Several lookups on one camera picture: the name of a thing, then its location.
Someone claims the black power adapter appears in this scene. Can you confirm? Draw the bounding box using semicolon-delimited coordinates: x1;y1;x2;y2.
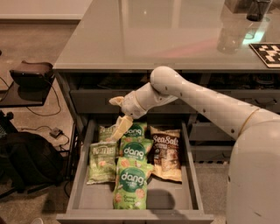
49;128;62;138

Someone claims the black cable on floor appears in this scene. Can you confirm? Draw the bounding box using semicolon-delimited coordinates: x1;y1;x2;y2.
25;78;63;117

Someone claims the open grey middle drawer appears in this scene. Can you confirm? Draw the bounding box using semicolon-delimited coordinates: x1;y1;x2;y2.
57;120;214;224

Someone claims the grey bottom right drawer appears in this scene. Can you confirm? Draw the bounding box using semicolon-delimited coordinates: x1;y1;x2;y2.
191;145;232;162

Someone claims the grey cabinet frame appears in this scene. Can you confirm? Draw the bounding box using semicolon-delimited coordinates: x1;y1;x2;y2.
52;68;280;138

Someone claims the grey top left drawer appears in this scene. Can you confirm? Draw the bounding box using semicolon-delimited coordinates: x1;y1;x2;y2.
69;89;195;114

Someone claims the black white marker board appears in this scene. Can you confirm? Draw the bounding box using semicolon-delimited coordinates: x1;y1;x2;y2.
249;43;280;68

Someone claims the dark glass cup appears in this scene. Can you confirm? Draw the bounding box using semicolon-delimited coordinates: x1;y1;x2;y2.
247;0;271;22

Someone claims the grey sneaker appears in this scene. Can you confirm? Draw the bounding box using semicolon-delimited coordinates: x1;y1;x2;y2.
31;218;44;224

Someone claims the grey middle right drawer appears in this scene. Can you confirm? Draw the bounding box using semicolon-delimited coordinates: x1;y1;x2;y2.
189;122;232;141

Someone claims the sea salt chip bag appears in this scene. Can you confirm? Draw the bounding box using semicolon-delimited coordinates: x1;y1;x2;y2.
150;127;182;182

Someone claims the green jalapeno chip bag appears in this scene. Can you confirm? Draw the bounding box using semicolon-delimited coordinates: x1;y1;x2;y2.
87;142;116;185
99;125;122;142

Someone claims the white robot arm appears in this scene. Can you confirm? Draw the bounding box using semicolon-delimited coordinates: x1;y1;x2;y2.
109;66;280;224

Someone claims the green dang chip bag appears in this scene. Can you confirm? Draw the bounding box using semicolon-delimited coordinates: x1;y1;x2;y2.
119;137;153;161
123;122;147;138
113;157;153;210

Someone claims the grey top right drawer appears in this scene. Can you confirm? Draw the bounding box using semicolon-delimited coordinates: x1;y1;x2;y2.
200;89;280;115

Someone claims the black backpack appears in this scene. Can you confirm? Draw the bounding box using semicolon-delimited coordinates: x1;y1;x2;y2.
0;132;63;193

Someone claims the middle green dang chip bag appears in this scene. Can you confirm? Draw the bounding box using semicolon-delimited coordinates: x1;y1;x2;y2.
119;137;153;161

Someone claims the rear green dang chip bag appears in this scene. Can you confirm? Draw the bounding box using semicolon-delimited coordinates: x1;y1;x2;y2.
123;122;147;138

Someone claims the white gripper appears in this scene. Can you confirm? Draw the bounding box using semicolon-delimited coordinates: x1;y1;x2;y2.
108;91;146;141

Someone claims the black device on side table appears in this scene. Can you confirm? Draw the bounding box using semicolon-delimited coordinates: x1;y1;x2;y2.
10;60;53;88

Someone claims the front green dang chip bag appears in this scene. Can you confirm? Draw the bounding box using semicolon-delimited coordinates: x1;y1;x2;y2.
113;157;153;210

